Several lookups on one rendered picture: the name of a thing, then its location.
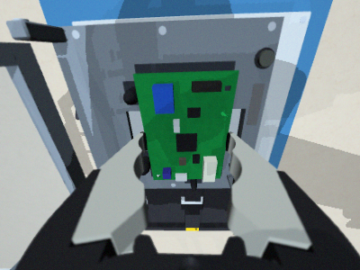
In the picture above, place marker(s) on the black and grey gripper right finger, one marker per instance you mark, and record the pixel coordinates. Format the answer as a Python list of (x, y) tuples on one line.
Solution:
[(277, 220)]

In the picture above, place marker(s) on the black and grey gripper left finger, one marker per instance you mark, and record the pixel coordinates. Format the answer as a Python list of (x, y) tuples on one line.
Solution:
[(99, 220)]

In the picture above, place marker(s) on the green circuit board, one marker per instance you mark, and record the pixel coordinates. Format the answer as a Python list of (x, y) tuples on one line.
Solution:
[(186, 118)]

